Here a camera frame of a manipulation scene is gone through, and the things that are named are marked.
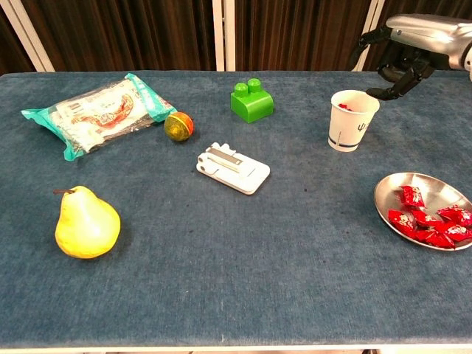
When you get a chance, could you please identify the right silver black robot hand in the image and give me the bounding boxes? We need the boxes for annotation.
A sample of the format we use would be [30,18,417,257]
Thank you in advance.
[348,13,464,101]

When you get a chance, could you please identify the white paper cup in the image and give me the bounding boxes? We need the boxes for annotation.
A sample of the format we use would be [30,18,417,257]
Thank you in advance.
[327,89,381,153]

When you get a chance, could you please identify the round metal plate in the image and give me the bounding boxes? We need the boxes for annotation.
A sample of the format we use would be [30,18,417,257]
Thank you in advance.
[372,171,472,251]

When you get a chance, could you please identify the dark brown curtain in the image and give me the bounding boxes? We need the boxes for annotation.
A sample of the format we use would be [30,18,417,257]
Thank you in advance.
[235,0,373,72]
[363,0,472,72]
[0,7,36,74]
[20,0,217,72]

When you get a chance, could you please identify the green toy building brick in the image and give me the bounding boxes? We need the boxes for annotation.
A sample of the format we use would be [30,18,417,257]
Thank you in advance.
[230,77,276,125]

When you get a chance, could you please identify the white folding phone stand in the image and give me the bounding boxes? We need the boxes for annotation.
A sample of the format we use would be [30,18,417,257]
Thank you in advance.
[195,142,271,195]

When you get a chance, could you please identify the orange green small ball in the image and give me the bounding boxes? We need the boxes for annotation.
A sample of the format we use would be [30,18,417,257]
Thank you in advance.
[163,111,195,142]

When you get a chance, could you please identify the blue table cloth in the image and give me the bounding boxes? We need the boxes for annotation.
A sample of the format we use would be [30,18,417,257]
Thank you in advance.
[0,70,472,350]

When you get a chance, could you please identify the teal clear snack packet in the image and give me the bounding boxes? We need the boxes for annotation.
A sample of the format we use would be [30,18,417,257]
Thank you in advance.
[21,72,178,162]

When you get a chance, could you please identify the yellow pear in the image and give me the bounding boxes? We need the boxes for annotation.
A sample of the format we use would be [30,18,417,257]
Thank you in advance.
[53,185,122,260]

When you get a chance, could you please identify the white frame post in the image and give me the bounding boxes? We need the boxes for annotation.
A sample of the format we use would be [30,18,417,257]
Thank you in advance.
[212,0,226,72]
[351,0,385,72]
[0,0,55,73]
[223,0,237,72]

